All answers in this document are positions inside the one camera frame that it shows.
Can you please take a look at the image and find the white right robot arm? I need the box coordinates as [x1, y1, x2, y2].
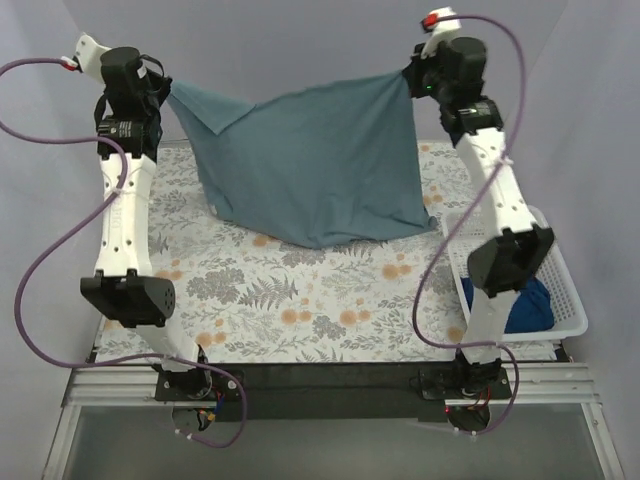
[403, 36, 555, 398]

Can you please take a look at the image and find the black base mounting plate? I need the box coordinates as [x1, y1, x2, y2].
[154, 361, 512, 422]

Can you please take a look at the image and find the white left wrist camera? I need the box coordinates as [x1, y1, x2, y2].
[60, 33, 111, 84]

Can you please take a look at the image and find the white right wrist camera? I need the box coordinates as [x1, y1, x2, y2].
[421, 7, 461, 56]

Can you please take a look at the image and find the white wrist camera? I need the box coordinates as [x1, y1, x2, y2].
[60, 33, 111, 84]
[421, 7, 461, 56]

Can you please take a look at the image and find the dark blue t shirt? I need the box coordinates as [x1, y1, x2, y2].
[460, 277, 555, 335]

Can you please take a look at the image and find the light blue t shirt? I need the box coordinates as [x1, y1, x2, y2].
[168, 71, 436, 249]

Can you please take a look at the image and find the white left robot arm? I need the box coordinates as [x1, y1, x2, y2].
[74, 36, 213, 400]

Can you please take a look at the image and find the floral patterned table cloth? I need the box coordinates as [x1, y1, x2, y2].
[94, 140, 506, 365]

